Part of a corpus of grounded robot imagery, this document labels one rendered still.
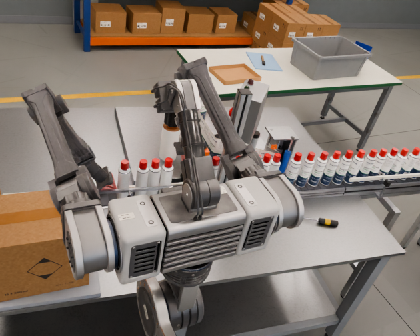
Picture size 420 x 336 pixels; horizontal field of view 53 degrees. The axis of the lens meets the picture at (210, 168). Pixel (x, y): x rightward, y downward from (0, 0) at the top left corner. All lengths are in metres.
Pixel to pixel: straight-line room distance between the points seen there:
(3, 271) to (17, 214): 0.18
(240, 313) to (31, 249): 1.32
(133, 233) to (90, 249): 0.09
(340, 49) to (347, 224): 2.28
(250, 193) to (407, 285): 2.44
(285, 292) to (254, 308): 0.23
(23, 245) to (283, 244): 1.09
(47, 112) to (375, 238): 1.60
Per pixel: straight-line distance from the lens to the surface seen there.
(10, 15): 6.00
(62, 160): 1.16
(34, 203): 1.57
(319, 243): 2.05
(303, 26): 5.61
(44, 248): 1.47
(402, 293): 3.31
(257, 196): 1.05
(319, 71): 3.63
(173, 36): 5.62
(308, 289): 2.67
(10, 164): 2.21
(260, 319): 2.45
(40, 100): 1.30
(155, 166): 1.82
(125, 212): 0.94
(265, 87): 1.69
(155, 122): 2.45
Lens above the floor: 2.19
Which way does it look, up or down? 37 degrees down
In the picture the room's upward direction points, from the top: 13 degrees clockwise
